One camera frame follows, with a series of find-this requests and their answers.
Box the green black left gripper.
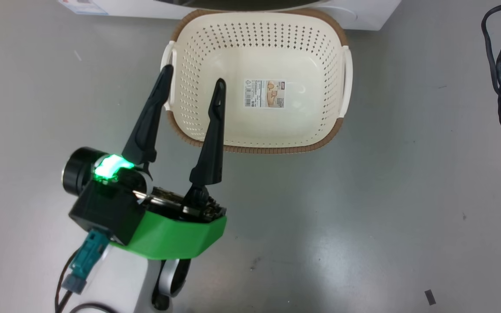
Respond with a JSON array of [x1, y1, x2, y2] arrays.
[[109, 64, 228, 260]]

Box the paper basket label sticker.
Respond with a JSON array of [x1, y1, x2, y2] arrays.
[[244, 79, 285, 109]]

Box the cream perforated laundry basket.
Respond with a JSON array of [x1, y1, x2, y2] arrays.
[[160, 9, 354, 154]]

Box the white front-load washing machine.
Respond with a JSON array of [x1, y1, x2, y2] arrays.
[[58, 0, 402, 31]]

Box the blue energy label sticker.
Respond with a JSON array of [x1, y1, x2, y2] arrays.
[[58, 0, 108, 16]]

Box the teal left camera cable connector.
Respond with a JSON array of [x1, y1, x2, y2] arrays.
[[54, 229, 118, 313]]

